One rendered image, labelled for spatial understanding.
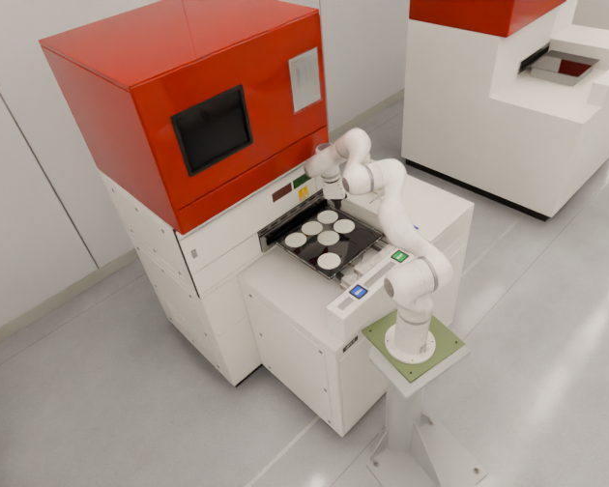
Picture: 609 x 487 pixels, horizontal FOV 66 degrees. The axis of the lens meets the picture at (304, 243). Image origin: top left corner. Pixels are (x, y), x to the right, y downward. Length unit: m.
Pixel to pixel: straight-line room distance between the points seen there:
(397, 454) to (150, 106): 1.92
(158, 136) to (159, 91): 0.14
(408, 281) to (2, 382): 2.66
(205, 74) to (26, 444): 2.25
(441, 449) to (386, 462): 0.28
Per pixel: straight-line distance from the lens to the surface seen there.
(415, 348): 1.80
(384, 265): 1.95
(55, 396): 3.22
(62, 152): 3.23
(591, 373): 3.03
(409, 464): 2.53
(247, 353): 2.60
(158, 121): 1.61
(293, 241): 2.18
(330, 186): 2.14
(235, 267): 2.16
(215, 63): 1.68
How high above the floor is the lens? 2.35
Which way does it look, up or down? 42 degrees down
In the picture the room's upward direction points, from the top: 8 degrees counter-clockwise
